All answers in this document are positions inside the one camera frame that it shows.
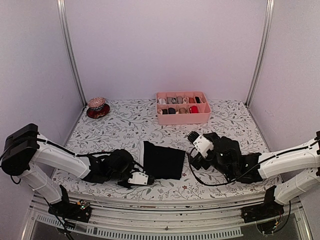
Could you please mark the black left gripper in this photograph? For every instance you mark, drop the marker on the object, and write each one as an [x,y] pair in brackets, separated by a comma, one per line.
[127,187]

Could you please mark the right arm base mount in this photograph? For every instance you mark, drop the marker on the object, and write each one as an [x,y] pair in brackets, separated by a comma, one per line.
[267,209]

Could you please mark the black underwear white lettering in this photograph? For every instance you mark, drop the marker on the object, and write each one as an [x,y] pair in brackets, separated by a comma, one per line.
[163,162]

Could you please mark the floral patterned table mat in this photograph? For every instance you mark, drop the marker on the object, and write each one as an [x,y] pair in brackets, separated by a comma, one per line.
[132,122]

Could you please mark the right aluminium frame post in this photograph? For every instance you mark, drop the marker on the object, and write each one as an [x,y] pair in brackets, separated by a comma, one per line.
[268,17]

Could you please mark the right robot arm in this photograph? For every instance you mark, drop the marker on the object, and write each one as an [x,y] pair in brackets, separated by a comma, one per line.
[304,158]

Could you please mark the red patterned pincushion on saucer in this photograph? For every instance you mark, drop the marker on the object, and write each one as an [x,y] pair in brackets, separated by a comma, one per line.
[97,108]

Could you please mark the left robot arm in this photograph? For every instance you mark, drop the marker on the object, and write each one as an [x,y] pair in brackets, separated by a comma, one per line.
[26,148]

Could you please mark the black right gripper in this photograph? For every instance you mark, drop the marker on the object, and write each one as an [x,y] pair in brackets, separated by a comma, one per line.
[198,161]

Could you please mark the left aluminium frame post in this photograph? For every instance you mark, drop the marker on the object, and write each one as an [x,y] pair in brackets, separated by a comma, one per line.
[61,7]

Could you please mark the aluminium frame post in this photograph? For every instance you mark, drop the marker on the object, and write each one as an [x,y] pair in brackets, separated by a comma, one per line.
[61,7]
[268,17]

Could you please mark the black underwear beige waistband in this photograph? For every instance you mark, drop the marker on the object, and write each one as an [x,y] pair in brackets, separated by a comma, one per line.
[198,100]

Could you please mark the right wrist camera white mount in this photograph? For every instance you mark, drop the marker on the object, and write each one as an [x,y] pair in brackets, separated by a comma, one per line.
[201,143]

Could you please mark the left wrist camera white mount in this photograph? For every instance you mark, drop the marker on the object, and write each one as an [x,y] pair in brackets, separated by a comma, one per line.
[140,178]

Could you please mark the pink divided storage box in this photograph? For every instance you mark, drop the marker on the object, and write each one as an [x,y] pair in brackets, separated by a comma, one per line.
[180,108]

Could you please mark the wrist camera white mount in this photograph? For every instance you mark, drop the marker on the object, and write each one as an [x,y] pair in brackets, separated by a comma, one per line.
[201,143]
[140,178]

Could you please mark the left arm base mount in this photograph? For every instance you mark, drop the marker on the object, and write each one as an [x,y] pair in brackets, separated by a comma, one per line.
[79,211]

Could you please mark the aluminium front rail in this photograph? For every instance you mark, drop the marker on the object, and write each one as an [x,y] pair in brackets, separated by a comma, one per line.
[200,219]

